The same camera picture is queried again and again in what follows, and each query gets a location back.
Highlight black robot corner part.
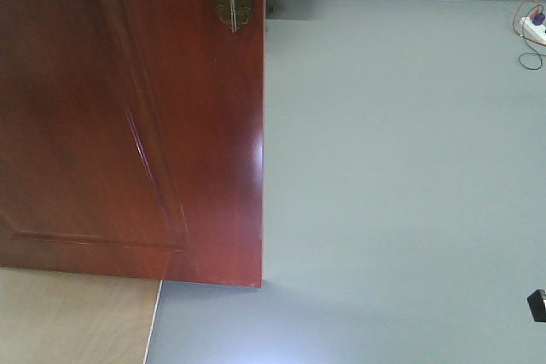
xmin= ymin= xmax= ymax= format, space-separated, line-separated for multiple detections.
xmin=526 ymin=289 xmax=546 ymax=323

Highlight tangled cables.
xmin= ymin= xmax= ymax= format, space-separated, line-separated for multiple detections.
xmin=513 ymin=0 xmax=546 ymax=71

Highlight brown wooden door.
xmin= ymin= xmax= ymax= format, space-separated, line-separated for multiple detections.
xmin=1 ymin=0 xmax=265 ymax=287

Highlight white power strip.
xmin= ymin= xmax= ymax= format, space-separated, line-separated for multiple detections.
xmin=517 ymin=17 xmax=546 ymax=45

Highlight plywood base board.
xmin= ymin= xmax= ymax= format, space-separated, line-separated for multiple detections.
xmin=1 ymin=268 xmax=162 ymax=363

